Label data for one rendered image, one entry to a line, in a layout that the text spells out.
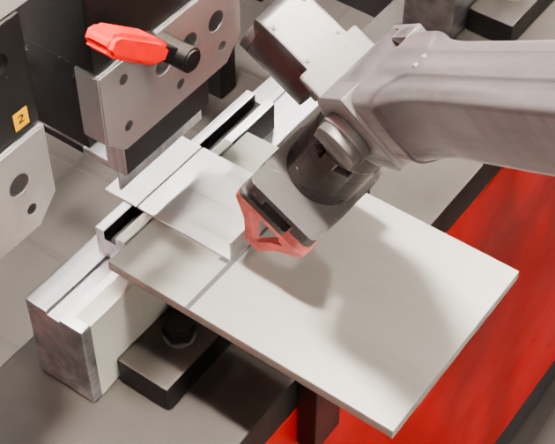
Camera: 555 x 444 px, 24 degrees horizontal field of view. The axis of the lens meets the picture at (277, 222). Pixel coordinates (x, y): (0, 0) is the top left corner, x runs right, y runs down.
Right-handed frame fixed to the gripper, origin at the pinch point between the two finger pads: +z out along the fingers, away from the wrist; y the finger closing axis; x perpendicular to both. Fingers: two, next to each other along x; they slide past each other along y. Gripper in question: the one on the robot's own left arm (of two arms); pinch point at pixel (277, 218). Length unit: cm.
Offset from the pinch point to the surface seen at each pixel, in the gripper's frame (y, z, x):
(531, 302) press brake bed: -51, 51, 30
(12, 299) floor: -30, 127, -25
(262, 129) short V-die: -9.9, 7.0, -6.7
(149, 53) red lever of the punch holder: 10.1, -19.1, -12.4
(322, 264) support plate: 0.7, -1.0, 5.0
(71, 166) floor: -61, 134, -38
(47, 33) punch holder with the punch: 11.4, -14.3, -18.6
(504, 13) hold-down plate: -45.5, 11.7, 1.1
